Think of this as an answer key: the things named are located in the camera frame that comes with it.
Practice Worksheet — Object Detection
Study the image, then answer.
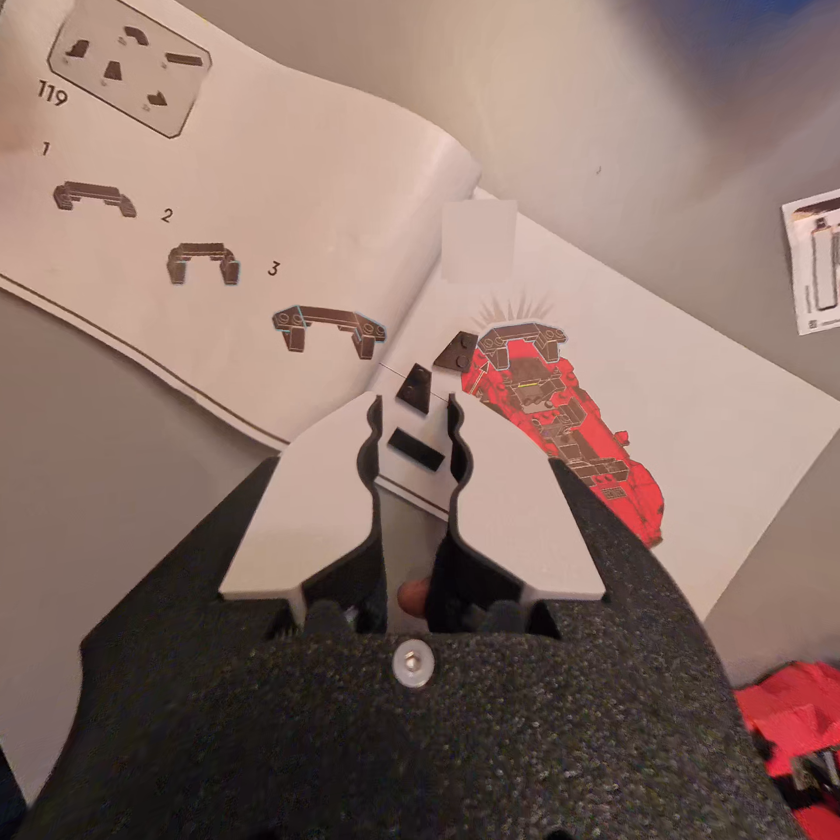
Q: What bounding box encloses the small black lego piece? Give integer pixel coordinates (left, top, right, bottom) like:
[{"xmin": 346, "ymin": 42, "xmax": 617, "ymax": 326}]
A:
[{"xmin": 433, "ymin": 331, "xmax": 480, "ymax": 372}]

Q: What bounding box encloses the lego instruction booklet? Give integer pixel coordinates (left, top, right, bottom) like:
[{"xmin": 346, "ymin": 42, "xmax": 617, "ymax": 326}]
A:
[{"xmin": 0, "ymin": 0, "xmax": 834, "ymax": 622}]

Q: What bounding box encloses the lego sticker sheet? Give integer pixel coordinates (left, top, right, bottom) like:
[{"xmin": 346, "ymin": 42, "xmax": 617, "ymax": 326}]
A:
[{"xmin": 781, "ymin": 187, "xmax": 840, "ymax": 337}]

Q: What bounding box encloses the long black lego plate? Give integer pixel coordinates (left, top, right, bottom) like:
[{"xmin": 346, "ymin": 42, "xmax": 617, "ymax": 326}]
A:
[{"xmin": 387, "ymin": 427, "xmax": 445, "ymax": 473}]

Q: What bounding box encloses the red lego car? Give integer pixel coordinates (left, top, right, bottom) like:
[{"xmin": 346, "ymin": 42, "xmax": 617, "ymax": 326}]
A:
[{"xmin": 734, "ymin": 659, "xmax": 840, "ymax": 840}]

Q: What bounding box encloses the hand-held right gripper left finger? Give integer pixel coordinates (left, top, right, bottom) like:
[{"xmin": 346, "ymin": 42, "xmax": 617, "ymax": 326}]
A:
[{"xmin": 218, "ymin": 392, "xmax": 383, "ymax": 624}]

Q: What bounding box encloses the black wedge lego plate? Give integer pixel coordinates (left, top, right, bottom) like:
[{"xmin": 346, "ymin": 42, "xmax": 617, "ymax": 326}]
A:
[{"xmin": 395, "ymin": 363, "xmax": 434, "ymax": 415}]

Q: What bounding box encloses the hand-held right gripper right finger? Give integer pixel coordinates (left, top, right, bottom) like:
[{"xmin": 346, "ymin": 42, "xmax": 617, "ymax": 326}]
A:
[{"xmin": 448, "ymin": 392, "xmax": 606, "ymax": 605}]

